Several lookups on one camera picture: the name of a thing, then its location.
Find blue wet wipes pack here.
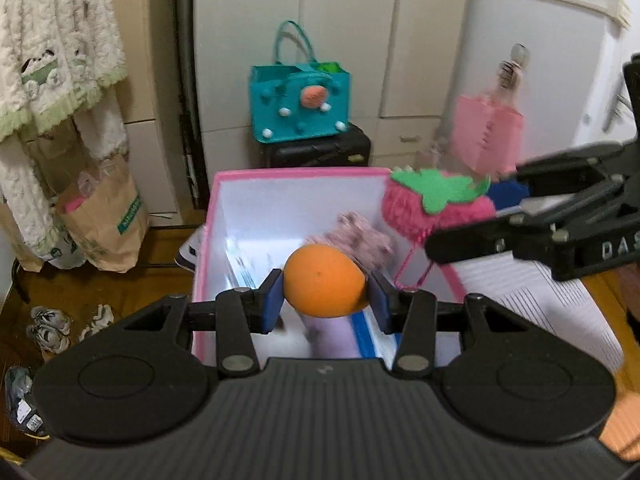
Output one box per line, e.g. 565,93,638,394
350,310,401,361

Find small brown paper bag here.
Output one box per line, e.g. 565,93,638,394
25,120,81,171

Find black vertical pole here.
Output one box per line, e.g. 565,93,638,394
172,0,211,211

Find black suitcase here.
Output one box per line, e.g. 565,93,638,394
264,122,372,168

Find beige tall cabinet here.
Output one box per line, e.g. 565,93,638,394
105,0,183,216

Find pink cardboard box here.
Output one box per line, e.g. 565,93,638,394
191,167,471,366

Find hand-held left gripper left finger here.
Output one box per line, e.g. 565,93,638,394
122,269,286,378

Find narrow brown paper bag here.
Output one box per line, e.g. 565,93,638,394
0,200,41,273

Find pink knitted strawberry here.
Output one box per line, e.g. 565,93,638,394
381,167,497,291

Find orange plush toy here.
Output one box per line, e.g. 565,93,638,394
283,244,367,319

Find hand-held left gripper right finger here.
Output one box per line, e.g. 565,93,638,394
367,270,516,378

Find teal felt handbag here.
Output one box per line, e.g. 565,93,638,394
250,20,352,143

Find white refrigerator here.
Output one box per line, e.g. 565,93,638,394
467,0,621,161

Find printed paper sheet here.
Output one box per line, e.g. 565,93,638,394
225,240,281,311

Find cream fleece pajama jacket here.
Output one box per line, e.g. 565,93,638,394
0,0,130,136

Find pink shopping bag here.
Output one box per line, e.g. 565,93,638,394
450,60,526,181

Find white door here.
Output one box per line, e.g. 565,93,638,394
575,25,640,156

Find wall switch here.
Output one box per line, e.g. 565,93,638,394
607,0,632,28

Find purple plush toy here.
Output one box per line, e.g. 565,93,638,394
300,310,363,361

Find white green printed bag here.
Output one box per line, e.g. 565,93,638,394
40,230,86,268

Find large brown paper bag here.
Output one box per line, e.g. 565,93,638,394
55,152,151,273

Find white wardrobe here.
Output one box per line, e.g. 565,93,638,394
192,0,471,171

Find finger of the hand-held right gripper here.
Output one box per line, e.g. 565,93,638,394
425,175,626,263
487,142,626,208

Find grey white sneaker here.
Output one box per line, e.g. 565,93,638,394
27,305,71,356
77,304,115,343

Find dark plastic bag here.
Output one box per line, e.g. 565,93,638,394
5,365,51,438

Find black metal coat rack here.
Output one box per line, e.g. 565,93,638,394
10,257,31,306

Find orange patterned blanket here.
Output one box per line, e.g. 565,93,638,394
600,395,640,463

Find metal door handle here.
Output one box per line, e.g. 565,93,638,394
602,92,633,133

